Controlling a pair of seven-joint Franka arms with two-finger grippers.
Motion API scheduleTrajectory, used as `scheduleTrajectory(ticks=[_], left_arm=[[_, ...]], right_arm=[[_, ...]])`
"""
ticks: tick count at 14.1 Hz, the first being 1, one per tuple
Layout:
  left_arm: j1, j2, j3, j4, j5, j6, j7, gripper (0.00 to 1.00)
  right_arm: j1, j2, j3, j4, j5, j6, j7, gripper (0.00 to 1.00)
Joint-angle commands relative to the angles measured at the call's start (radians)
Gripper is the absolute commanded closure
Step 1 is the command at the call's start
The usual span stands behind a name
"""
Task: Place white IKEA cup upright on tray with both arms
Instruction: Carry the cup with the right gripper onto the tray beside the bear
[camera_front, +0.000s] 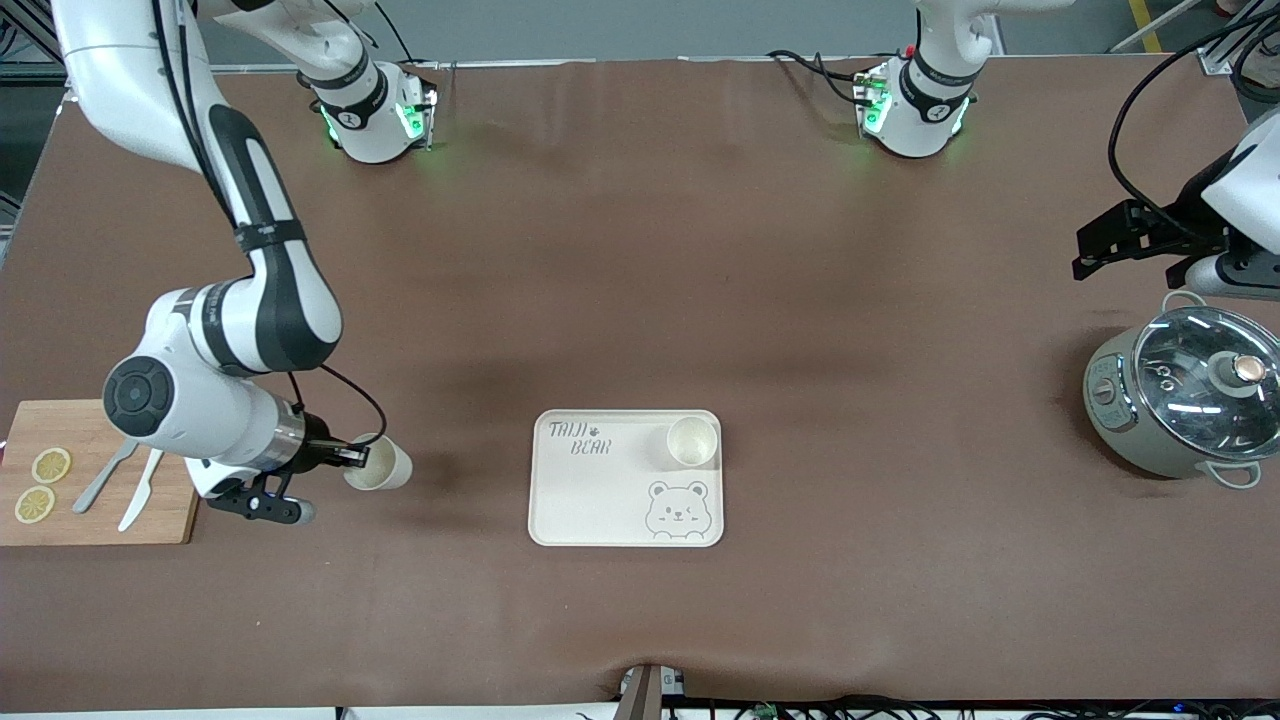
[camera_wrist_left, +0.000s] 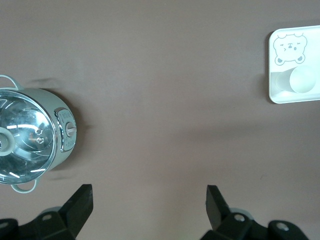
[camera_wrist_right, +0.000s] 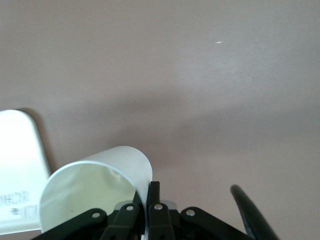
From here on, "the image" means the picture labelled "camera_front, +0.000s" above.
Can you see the wooden cutting board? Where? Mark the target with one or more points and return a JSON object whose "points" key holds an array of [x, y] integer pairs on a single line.
{"points": [[60, 425]]}

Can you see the brown table cover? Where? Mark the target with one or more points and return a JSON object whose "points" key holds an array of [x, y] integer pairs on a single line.
{"points": [[640, 280]]}

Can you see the glass pot lid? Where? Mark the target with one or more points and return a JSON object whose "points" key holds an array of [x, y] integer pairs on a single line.
{"points": [[1195, 400]]}

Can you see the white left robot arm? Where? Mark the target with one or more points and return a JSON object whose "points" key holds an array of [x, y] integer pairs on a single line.
{"points": [[925, 100]]}

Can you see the grey-green cooking pot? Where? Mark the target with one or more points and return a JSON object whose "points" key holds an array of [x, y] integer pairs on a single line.
{"points": [[1115, 410]]}

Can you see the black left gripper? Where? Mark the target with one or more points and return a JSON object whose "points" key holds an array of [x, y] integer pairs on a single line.
{"points": [[1186, 226]]}

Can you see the grey plastic knife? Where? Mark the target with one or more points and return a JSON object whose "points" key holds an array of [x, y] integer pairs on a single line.
{"points": [[100, 480]]}

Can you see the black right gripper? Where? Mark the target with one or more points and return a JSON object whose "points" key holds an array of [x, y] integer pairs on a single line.
{"points": [[319, 446]]}

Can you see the aluminium frame corner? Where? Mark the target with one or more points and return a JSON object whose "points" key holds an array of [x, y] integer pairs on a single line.
{"points": [[1215, 60]]}

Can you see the white IKEA cup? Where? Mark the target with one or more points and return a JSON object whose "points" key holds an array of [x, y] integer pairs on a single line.
{"points": [[385, 467], [692, 442]]}

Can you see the white plastic knife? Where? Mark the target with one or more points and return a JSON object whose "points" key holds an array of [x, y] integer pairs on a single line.
{"points": [[140, 500]]}

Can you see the beige bear print tray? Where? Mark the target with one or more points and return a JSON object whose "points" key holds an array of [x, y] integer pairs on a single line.
{"points": [[600, 500]]}

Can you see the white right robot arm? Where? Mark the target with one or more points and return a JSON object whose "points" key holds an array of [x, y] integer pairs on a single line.
{"points": [[270, 310]]}

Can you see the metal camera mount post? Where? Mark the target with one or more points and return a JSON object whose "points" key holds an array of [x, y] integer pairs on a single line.
{"points": [[643, 695]]}

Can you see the aluminium frame profile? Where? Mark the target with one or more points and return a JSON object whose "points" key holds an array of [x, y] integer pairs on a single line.
{"points": [[25, 45]]}

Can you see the lemon slice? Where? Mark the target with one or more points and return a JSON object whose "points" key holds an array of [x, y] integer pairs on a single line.
{"points": [[51, 465], [35, 505]]}

